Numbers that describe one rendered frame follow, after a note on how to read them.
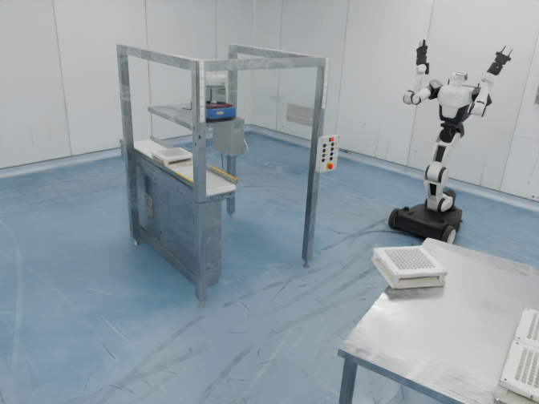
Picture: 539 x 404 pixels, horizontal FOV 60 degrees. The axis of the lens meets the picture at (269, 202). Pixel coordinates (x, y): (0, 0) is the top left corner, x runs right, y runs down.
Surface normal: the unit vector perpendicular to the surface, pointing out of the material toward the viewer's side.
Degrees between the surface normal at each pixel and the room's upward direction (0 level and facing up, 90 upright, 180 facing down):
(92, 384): 0
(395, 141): 90
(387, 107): 90
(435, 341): 0
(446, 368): 0
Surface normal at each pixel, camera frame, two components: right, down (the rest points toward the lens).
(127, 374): 0.04, -0.92
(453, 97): -0.69, 0.24
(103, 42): 0.72, 0.29
